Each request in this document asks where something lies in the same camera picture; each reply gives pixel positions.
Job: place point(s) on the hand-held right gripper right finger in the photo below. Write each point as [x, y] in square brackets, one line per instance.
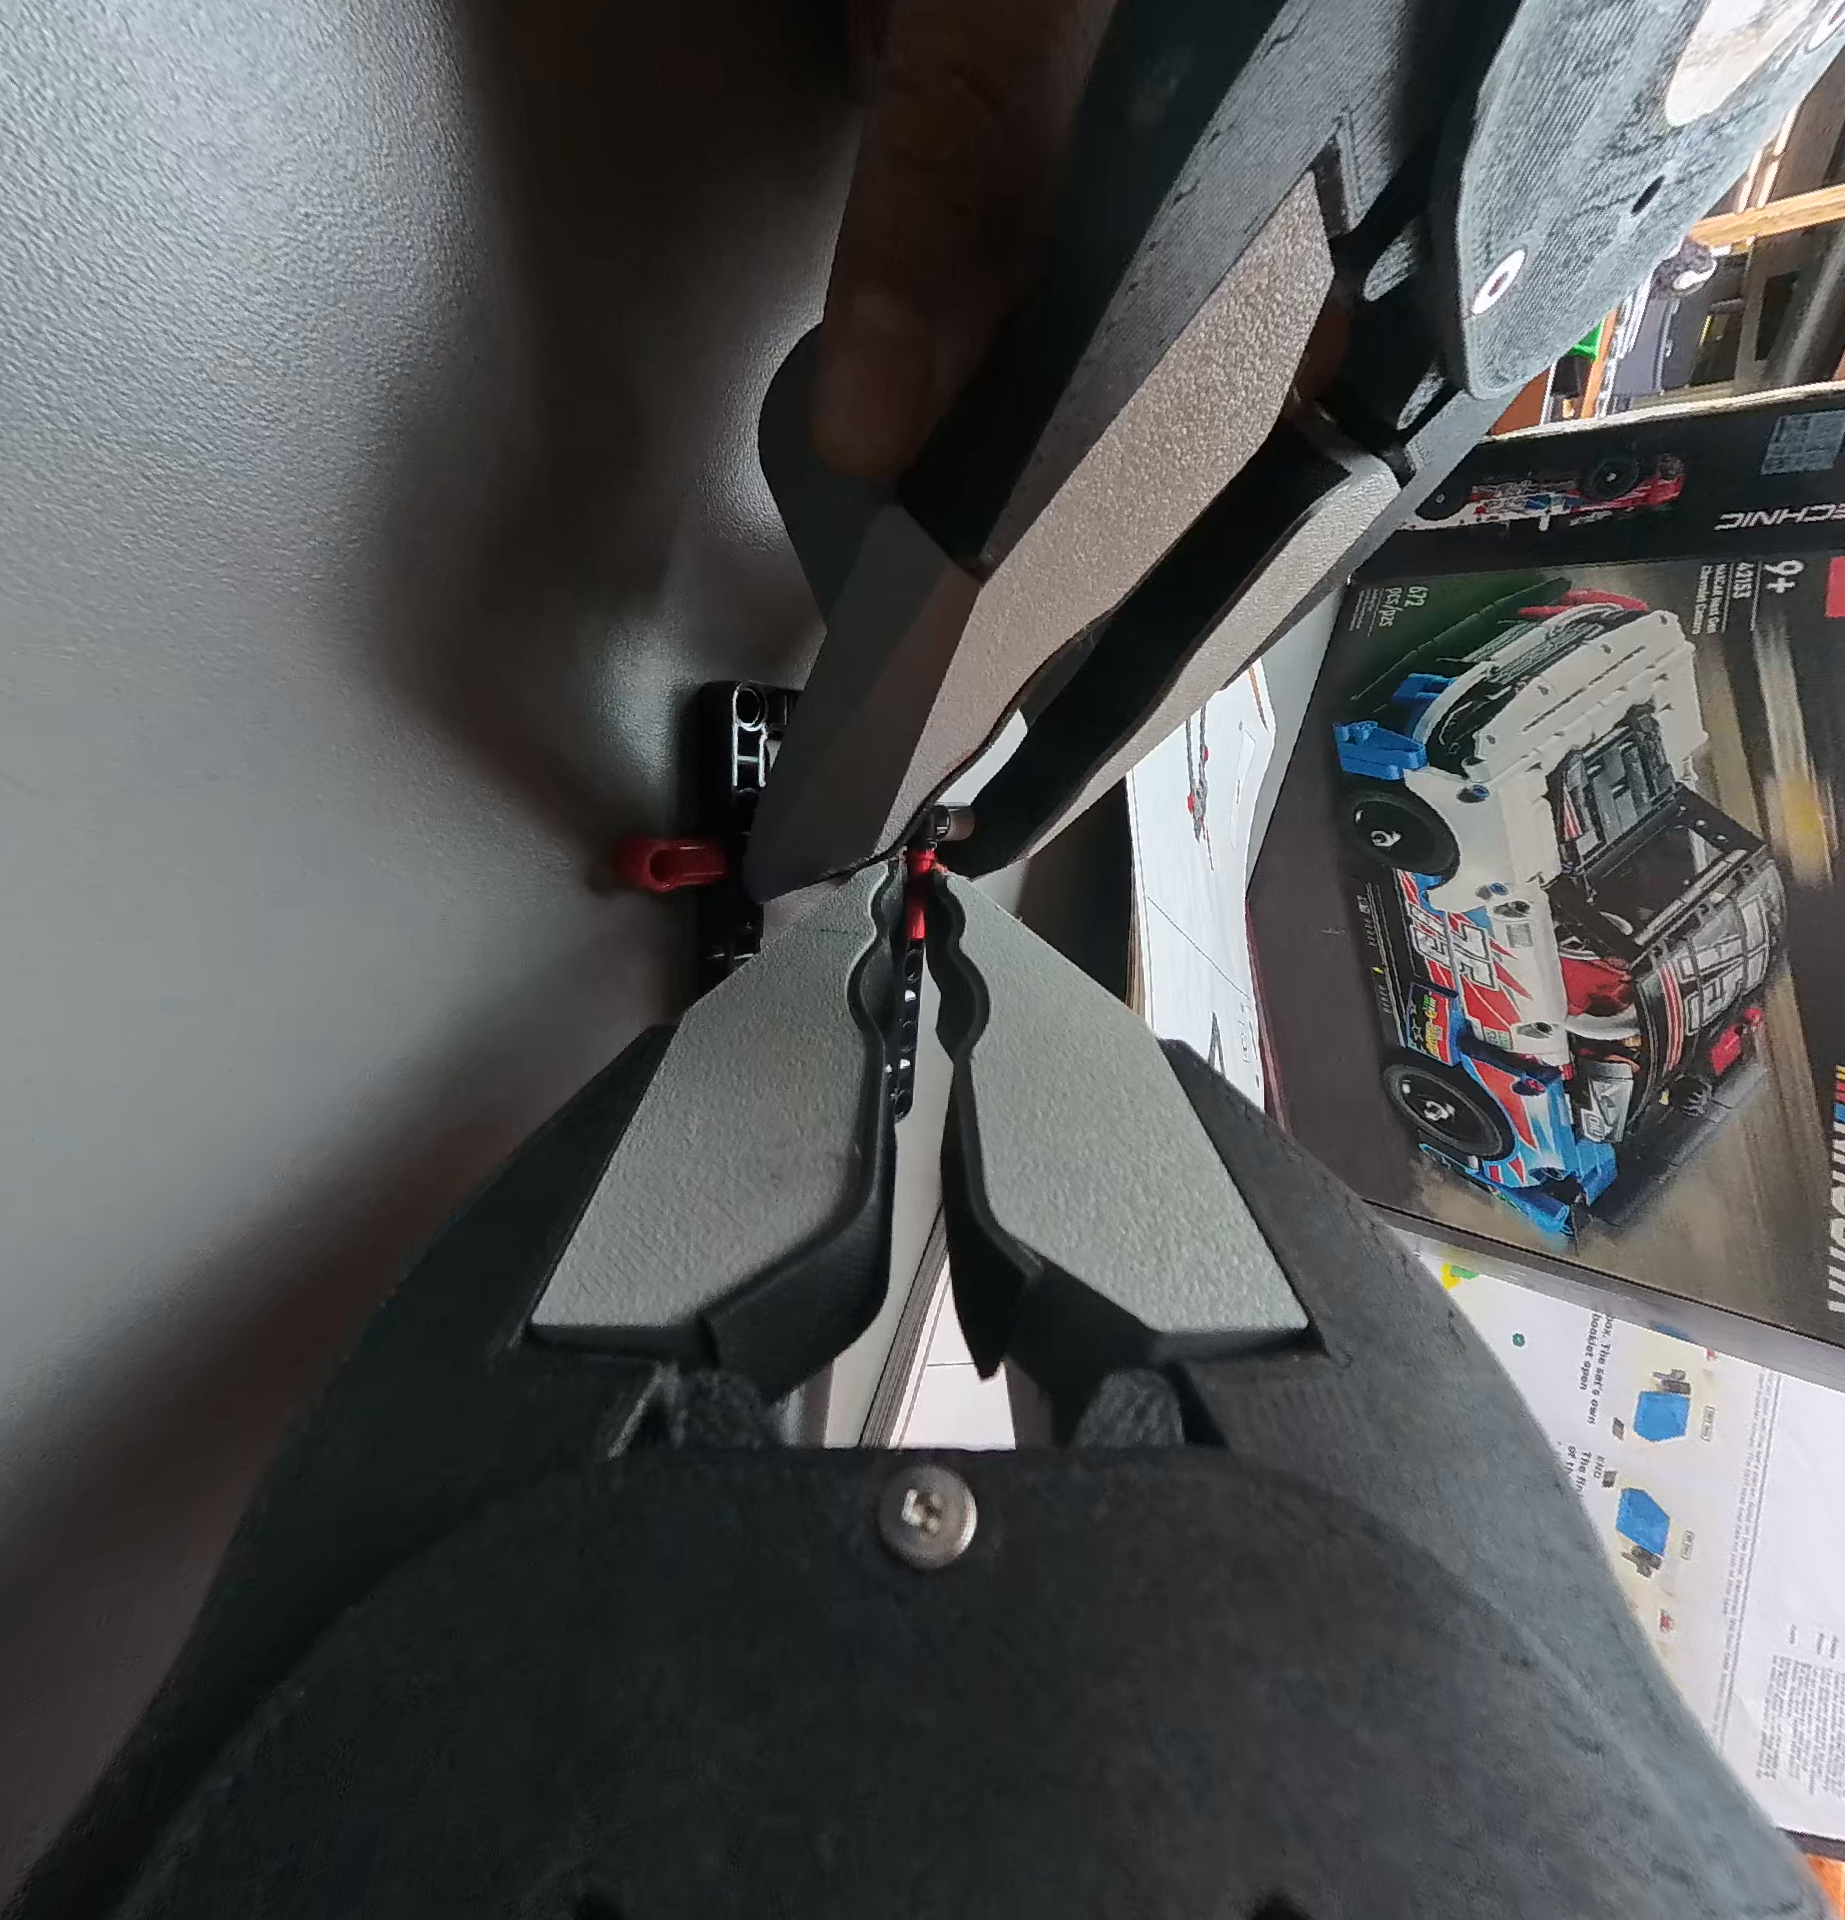
[1116, 1185]

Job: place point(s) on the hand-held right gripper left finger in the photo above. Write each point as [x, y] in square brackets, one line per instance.
[712, 1170]

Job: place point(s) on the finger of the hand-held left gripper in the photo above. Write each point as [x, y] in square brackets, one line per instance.
[1131, 465]
[1312, 510]

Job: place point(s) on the lego instruction booklet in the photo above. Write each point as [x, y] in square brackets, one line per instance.
[1186, 930]

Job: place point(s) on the red lego axle pin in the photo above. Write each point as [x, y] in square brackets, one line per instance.
[918, 915]

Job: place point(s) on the black lego frame assembly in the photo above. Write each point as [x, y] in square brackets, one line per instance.
[742, 721]

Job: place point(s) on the lego set box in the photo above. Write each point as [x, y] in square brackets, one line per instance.
[1611, 900]

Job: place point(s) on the person's left hand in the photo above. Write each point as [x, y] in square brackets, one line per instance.
[922, 226]

